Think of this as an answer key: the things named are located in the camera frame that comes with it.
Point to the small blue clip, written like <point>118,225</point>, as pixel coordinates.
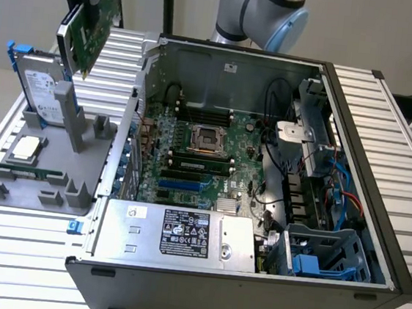
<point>74,227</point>

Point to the black RAM slot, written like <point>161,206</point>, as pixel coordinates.
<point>201,159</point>
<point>202,155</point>
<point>204,113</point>
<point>204,117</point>
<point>205,109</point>
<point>204,121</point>

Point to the grey parts rack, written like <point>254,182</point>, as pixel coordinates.
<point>39,196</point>

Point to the black and grey PC case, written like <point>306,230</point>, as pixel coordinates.
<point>213,295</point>

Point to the grey power supply unit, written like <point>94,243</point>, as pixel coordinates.
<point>116,233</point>

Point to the silver CPU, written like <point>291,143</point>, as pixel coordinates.
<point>26,147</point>

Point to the silver finned chipset heatsink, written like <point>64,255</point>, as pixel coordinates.
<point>227,205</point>

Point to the hard disk in blue carrier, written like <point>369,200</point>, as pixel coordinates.
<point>40,85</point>

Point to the Nvidia Quadro graphics card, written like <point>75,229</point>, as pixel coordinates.
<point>93,32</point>

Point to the grey plastic disk bay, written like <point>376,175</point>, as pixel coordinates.
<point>344,243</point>

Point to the silver metal drive cage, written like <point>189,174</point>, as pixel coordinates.
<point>314,136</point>

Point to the long black expansion slot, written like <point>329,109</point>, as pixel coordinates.
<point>181,176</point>

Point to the short black expansion slot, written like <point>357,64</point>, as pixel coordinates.
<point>163,194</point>

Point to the green motherboard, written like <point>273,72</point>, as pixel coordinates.
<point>243,154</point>

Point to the blue drive carrier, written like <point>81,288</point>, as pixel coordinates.
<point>305,264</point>

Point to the green RAM stick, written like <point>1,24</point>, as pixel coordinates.
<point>197,165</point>
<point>29,172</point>

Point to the blue expansion slot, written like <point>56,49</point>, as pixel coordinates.
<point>178,185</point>

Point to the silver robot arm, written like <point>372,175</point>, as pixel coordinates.
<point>243,14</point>

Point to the CPU socket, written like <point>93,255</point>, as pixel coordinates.
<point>206,138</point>

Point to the silver coin battery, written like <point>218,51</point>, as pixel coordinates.
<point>250,126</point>

